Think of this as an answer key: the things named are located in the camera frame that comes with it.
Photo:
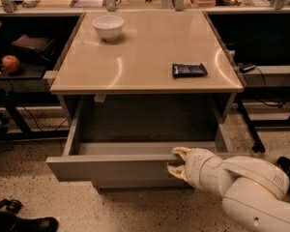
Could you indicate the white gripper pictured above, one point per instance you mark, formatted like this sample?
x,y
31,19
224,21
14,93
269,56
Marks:
x,y
197,167

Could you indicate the grey top drawer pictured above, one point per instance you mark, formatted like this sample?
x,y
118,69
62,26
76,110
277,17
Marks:
x,y
125,142

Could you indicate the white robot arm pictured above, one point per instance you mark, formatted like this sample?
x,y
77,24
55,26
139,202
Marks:
x,y
252,191

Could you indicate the beige top drawer cabinet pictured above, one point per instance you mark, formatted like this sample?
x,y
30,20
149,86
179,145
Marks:
x,y
140,61

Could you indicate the dark blue snack bar wrapper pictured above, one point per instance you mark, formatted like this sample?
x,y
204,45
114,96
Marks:
x,y
188,70

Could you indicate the small black device on shelf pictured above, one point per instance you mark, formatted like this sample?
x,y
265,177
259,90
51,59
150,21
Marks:
x,y
245,68

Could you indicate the white ceramic bowl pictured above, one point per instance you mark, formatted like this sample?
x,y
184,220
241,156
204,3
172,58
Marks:
x,y
108,27

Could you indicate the black tray under apple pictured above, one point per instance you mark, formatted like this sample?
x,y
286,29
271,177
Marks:
x,y
26,71

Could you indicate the dark box on shelf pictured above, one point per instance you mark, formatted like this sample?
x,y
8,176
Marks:
x,y
33,50

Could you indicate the red apple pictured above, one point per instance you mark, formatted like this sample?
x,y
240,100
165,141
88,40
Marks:
x,y
10,63

